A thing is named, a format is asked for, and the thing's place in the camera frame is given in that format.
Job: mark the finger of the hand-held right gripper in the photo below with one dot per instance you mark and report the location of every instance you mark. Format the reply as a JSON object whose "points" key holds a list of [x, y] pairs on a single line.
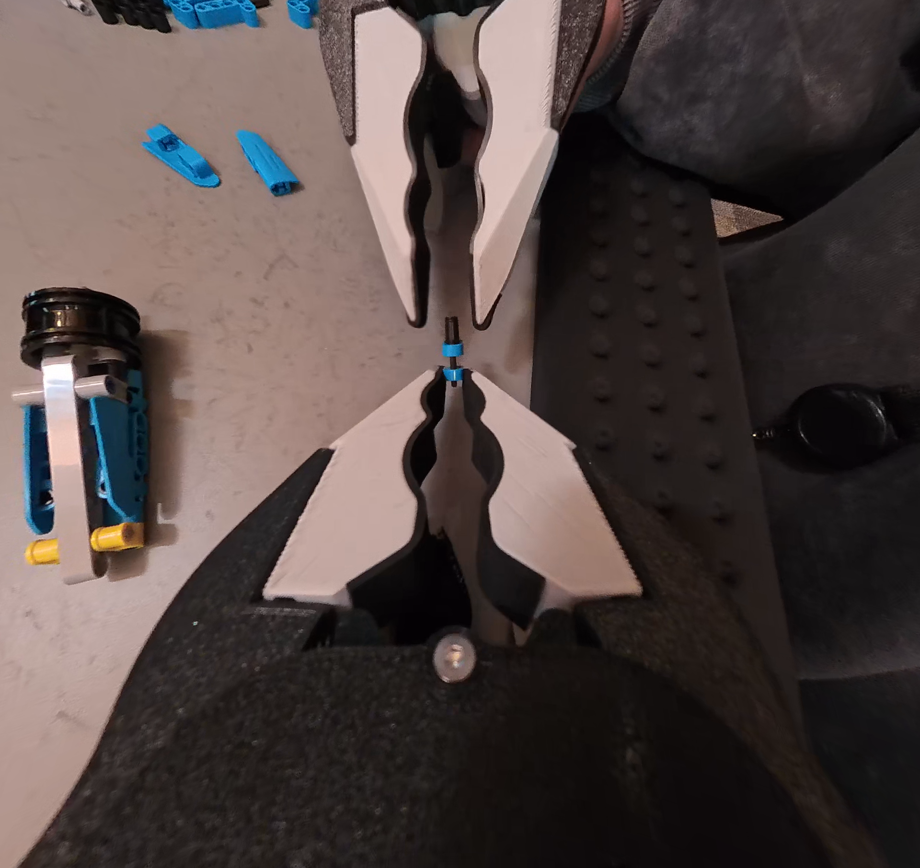
{"points": [[521, 91], [381, 106]]}

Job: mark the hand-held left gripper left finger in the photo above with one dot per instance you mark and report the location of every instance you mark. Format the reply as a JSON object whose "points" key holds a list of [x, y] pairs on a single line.
{"points": [[359, 516]]}

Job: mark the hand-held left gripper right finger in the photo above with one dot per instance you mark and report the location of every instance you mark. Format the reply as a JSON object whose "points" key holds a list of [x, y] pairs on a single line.
{"points": [[553, 516]]}

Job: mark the blue angled panel piece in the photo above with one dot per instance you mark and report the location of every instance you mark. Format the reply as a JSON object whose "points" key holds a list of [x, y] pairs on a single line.
{"points": [[183, 160], [269, 163]]}

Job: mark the black wheel blue beam assembly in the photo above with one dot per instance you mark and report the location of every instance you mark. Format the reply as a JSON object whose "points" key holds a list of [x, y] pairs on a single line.
{"points": [[65, 451]]}

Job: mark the person's right forearm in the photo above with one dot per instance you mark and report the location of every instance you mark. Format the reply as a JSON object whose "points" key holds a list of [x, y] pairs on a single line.
{"points": [[755, 55]]}

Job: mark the grey desk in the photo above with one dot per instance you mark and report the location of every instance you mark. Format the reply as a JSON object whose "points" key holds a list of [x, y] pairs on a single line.
{"points": [[251, 271]]}

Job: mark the black badge reel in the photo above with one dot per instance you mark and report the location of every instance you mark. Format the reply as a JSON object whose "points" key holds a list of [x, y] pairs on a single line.
{"points": [[841, 422]]}

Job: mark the person's dark grey jacket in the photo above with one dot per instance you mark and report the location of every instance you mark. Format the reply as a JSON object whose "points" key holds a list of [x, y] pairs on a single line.
{"points": [[826, 307]]}

